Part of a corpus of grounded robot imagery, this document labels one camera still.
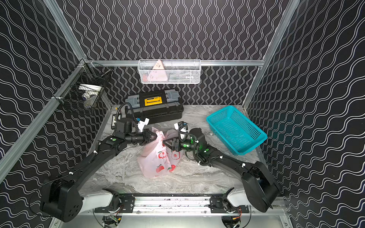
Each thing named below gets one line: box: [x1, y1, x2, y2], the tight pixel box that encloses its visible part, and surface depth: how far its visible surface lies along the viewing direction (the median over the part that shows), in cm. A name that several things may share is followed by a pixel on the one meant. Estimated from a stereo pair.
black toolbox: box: [124, 89, 184, 124], surface depth 102 cm
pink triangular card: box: [147, 59, 168, 82], surface depth 91 cm
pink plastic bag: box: [136, 127, 181, 179], surface depth 79 cm
